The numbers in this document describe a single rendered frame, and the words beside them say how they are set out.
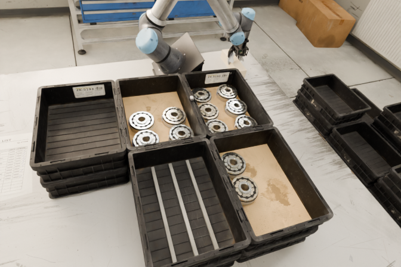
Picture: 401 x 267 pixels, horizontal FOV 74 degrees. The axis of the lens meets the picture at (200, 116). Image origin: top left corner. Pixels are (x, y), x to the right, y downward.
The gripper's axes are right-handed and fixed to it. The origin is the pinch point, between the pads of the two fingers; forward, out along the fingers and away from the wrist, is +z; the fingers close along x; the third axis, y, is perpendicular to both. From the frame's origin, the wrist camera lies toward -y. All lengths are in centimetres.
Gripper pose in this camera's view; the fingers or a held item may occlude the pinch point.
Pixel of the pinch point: (233, 61)
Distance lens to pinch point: 177.7
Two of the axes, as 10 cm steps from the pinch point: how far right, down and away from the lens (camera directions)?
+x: 9.2, -1.8, 3.4
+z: -1.3, 6.9, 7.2
